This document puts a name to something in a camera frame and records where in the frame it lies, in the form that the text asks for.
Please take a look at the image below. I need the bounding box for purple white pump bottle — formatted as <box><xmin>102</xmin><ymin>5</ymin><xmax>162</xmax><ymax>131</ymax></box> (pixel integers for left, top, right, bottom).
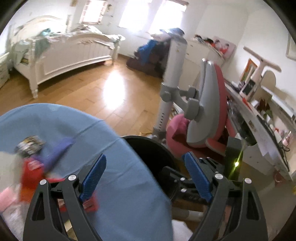
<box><xmin>31</xmin><ymin>138</ymin><xmax>75</xmax><ymax>172</ymax></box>

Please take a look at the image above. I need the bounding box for blue round tablecloth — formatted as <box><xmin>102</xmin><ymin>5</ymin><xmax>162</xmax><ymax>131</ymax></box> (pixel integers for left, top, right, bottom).
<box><xmin>1</xmin><ymin>103</ymin><xmax>173</xmax><ymax>240</ymax></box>

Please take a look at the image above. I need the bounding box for framed child photo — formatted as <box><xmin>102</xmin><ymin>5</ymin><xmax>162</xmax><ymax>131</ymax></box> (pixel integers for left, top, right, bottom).
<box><xmin>211</xmin><ymin>36</ymin><xmax>236</xmax><ymax>60</ymax></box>

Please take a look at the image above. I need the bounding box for white nightstand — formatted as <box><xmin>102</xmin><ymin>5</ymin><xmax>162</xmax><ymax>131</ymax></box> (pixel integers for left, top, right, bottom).
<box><xmin>0</xmin><ymin>53</ymin><xmax>10</xmax><ymax>88</ymax></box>

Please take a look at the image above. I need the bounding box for black round trash bin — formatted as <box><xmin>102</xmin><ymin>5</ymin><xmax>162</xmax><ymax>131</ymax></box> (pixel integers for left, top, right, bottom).
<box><xmin>122</xmin><ymin>136</ymin><xmax>180</xmax><ymax>200</ymax></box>

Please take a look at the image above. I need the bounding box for white study desk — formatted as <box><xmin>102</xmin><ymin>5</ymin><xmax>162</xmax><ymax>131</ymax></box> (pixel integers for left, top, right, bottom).
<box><xmin>223</xmin><ymin>46</ymin><xmax>296</xmax><ymax>181</ymax></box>

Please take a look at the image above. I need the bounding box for white wooden bed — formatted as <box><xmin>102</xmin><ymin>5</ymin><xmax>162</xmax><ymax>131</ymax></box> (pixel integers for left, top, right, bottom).
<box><xmin>9</xmin><ymin>16</ymin><xmax>125</xmax><ymax>98</ymax></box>

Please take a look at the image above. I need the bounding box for pink grey desk chair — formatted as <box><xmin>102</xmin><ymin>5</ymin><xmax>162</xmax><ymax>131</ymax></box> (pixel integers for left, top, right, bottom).
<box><xmin>152</xmin><ymin>34</ymin><xmax>230</xmax><ymax>156</ymax></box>

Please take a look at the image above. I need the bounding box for red milk box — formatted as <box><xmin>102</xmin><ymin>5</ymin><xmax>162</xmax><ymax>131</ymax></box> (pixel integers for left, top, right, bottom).
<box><xmin>20</xmin><ymin>158</ymin><xmax>99</xmax><ymax>212</ymax></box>

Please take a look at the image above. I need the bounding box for pile of dark clothes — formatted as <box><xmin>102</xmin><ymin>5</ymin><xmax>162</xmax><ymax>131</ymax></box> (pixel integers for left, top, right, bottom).
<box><xmin>126</xmin><ymin>28</ymin><xmax>185</xmax><ymax>78</ymax></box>

